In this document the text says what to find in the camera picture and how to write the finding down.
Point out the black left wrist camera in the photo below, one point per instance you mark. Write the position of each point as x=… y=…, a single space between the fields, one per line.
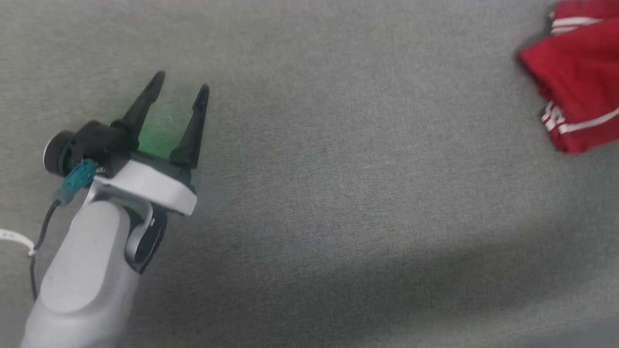
x=92 y=140

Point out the red and white basketball jersey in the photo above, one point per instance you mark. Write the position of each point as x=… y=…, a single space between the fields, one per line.
x=580 y=72

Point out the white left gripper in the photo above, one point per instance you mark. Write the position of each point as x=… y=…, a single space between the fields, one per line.
x=154 y=186

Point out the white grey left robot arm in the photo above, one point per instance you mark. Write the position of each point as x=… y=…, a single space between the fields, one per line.
x=82 y=280

